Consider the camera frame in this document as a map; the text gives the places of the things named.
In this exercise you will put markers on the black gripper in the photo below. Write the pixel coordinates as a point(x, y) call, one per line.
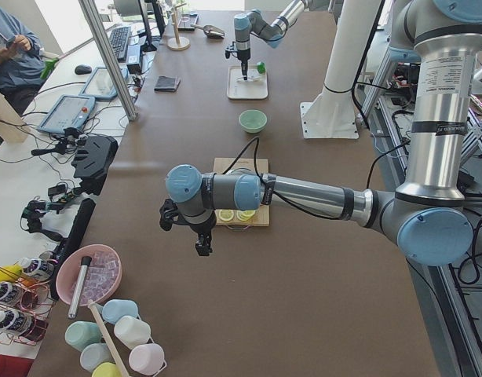
point(198, 228)
point(243, 56)

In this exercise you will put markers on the white ceramic spoon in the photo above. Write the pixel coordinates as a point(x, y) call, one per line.
point(248, 79)

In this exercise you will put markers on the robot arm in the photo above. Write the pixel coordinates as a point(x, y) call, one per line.
point(423, 217)
point(253, 23)

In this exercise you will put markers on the light green bowl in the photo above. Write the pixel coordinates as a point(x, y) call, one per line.
point(253, 121)

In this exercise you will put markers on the pink bowl with ice cubes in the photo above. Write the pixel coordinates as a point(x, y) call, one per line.
point(103, 275)

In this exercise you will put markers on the metal tube in bowl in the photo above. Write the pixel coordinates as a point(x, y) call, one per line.
point(77, 294)

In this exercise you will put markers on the green lime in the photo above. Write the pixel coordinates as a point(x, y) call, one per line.
point(261, 67)

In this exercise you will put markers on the cream rabbit tray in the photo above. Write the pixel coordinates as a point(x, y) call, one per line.
point(246, 91)

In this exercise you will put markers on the lower lemon slice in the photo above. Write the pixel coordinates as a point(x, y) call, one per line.
point(226, 215)

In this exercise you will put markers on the lemon slice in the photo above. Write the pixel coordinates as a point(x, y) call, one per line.
point(226, 215)
point(245, 215)

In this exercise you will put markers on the metal scoop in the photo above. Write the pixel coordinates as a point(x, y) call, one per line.
point(210, 31)

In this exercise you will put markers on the upper lemon slice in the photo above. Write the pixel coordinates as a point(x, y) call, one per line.
point(245, 215)

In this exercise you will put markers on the wooden cutting board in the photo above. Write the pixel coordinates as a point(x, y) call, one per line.
point(261, 218)

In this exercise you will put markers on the wooden mug tree stand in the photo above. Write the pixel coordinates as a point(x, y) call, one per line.
point(178, 42)

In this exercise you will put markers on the grey folded cloth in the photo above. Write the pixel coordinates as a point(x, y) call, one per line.
point(167, 84)

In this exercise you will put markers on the light blue cup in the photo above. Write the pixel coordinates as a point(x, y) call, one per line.
point(113, 310)

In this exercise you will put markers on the white cup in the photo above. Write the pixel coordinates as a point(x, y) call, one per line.
point(132, 331)

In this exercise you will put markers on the pink cup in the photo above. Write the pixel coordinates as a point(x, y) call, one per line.
point(147, 359)

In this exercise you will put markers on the black keyboard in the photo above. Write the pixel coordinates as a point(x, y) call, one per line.
point(119, 39)

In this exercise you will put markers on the wooden cup rack pole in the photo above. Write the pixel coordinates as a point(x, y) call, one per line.
point(92, 306)

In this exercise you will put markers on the black headset device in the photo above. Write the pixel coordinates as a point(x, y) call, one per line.
point(92, 161)

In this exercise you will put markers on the teach pendant tablet far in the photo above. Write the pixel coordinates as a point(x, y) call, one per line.
point(99, 85)

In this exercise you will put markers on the teach pendant tablet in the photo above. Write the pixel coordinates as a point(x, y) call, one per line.
point(68, 112)
point(99, 85)

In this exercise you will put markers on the pale green cup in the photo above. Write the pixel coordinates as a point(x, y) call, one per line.
point(81, 334)

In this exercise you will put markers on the grey blue cup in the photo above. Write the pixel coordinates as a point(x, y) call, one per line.
point(94, 355)

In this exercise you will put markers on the yellow cup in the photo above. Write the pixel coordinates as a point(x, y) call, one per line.
point(106, 369)

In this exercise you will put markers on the black computer mouse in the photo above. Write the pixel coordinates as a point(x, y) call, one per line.
point(83, 69)

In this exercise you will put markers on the teach pendant tablet near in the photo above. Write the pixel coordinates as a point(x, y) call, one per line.
point(68, 112)

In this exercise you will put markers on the seated person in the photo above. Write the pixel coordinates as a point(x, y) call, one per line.
point(21, 65)

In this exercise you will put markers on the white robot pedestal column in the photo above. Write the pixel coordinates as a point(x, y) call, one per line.
point(332, 114)

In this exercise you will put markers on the aluminium frame post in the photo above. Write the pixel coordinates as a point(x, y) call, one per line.
point(100, 37)

